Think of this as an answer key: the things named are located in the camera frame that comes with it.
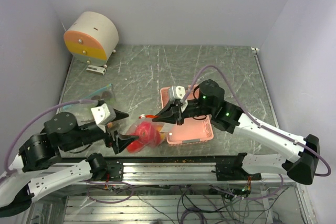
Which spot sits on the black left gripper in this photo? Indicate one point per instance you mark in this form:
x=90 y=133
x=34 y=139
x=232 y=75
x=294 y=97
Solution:
x=119 y=142

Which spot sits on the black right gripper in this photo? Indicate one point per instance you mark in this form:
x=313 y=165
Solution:
x=169 y=114

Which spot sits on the red apple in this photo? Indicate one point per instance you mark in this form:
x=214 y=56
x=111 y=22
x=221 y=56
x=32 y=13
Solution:
x=135 y=146

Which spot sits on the yellow-red peach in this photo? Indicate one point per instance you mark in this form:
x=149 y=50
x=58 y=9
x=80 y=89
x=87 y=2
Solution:
x=162 y=134

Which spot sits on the clear red-zipper zip bag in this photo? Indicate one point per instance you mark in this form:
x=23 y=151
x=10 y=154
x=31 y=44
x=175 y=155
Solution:
x=166 y=127

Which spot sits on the pink-red apple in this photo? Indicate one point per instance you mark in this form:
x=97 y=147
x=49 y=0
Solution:
x=148 y=134

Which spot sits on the clear blue-zipper zip bag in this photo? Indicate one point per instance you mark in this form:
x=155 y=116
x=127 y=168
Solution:
x=74 y=108

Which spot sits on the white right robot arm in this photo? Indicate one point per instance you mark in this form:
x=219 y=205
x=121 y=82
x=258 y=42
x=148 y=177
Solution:
x=295 y=156

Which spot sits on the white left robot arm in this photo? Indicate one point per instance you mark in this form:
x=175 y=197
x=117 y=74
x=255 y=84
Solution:
x=27 y=184

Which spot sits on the pink perforated plastic basket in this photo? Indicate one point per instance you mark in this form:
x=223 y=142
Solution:
x=192 y=131

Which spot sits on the round cream drawer cabinet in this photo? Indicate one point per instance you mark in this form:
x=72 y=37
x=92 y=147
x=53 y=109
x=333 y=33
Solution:
x=92 y=38

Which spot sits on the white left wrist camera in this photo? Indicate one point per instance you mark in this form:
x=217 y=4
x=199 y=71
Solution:
x=103 y=114

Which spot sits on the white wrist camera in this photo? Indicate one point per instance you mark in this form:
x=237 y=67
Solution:
x=177 y=93
x=103 y=114

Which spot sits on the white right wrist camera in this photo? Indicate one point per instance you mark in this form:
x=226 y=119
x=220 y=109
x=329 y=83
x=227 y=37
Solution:
x=177 y=93

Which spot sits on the aluminium frame rail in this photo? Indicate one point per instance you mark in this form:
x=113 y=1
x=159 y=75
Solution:
x=133 y=173

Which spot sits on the small metal bracket block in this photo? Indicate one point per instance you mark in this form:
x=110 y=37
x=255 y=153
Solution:
x=96 y=70

